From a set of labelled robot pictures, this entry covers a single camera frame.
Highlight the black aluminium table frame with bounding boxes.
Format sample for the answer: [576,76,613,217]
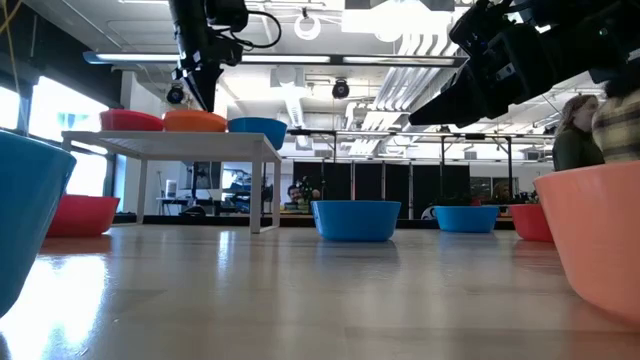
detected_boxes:
[114,213,516,230]

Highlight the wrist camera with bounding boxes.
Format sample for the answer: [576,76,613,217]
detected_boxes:
[448,0,507,57]
[212,32,245,68]

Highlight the orange plastic mini bowl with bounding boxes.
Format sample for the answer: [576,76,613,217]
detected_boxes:
[533,160,640,326]
[163,109,227,120]
[163,115,229,134]

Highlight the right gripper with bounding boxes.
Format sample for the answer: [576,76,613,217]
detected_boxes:
[409,23,557,129]

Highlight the white perforated metal shelf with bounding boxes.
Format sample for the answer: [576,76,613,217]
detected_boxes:
[60,130,283,235]

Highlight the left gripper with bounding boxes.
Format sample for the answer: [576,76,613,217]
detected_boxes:
[172,29,225,112]

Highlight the black camera cable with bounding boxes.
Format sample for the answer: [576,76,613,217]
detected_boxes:
[223,8,283,51]

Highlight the white ring light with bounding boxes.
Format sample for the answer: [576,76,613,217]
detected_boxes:
[293,12,323,42]

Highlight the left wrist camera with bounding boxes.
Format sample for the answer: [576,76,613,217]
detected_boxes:
[212,32,245,68]

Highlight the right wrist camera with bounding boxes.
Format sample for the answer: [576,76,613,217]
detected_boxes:
[448,0,507,57]

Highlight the long linear ceiling lamp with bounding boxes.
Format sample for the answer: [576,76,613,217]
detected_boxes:
[83,49,469,70]

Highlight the black partition panels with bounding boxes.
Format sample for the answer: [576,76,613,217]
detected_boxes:
[292,160,471,220]

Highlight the blue plastic mini bowl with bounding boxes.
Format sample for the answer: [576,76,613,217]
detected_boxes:
[227,116,289,151]
[310,199,403,243]
[0,130,78,319]
[432,205,501,234]

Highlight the person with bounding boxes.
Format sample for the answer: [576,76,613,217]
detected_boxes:
[551,93,607,173]
[285,183,307,211]
[591,59,640,165]
[492,180,514,205]

